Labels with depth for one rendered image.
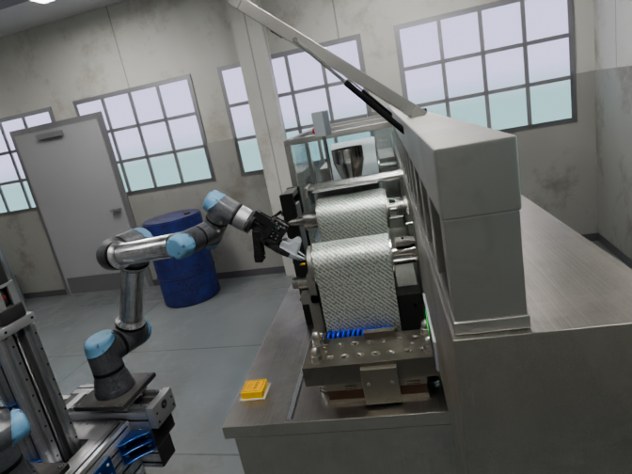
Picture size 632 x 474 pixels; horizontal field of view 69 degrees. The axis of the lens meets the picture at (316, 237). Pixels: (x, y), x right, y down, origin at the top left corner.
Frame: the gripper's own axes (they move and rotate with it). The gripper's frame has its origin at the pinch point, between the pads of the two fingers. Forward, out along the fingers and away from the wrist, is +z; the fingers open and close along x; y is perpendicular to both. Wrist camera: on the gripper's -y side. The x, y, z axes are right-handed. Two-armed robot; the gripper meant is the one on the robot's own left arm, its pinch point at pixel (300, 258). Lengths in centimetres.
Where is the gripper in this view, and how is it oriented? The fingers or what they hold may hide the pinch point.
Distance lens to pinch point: 147.8
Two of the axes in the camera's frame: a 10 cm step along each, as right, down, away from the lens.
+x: 1.3, -2.9, 9.5
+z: 8.7, 5.0, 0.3
